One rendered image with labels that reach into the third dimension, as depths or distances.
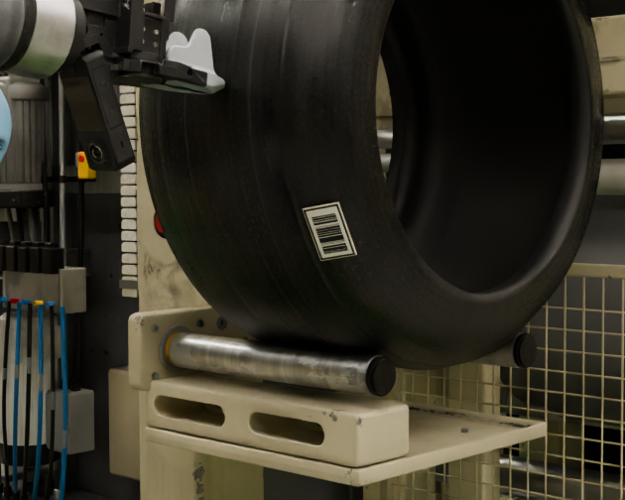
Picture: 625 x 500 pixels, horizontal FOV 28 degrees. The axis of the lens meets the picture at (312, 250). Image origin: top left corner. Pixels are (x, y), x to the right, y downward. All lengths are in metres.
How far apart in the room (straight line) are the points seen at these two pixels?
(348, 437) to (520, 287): 0.29
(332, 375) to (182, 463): 0.39
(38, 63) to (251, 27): 0.26
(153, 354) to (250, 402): 0.18
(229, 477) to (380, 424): 0.41
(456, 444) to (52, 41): 0.68
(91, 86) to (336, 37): 0.25
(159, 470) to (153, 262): 0.29
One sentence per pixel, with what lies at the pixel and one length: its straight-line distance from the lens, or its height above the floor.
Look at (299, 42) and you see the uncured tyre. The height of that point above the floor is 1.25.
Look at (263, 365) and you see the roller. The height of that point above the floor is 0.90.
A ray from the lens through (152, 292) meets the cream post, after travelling 1.72.
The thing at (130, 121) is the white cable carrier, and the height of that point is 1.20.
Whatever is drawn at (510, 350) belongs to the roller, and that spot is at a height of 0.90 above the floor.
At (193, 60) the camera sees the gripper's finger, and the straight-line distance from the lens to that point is 1.25.
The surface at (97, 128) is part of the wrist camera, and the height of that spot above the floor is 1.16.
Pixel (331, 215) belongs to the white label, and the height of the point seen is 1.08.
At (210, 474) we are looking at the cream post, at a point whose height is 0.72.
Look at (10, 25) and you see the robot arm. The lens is 1.09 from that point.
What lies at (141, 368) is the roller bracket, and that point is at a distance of 1.57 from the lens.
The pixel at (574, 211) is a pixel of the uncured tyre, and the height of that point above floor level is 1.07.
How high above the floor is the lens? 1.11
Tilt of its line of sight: 3 degrees down
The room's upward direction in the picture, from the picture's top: straight up
